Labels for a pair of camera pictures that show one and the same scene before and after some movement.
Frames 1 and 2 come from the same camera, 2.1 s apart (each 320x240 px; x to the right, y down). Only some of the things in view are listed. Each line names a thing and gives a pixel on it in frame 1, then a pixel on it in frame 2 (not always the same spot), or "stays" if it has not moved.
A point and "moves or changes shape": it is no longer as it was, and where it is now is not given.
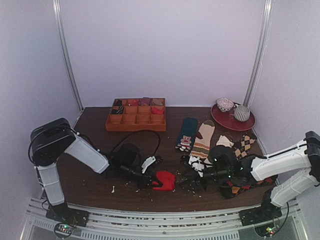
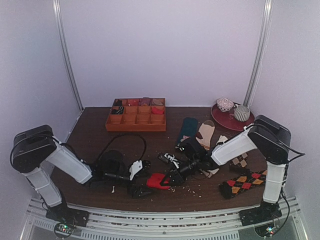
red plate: [227, 120] stays
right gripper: [202, 180] to [175, 178]
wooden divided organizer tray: [137, 114] stays
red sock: [168, 180] moves or changes shape
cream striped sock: [202, 143] stays
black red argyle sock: [229, 189] stays
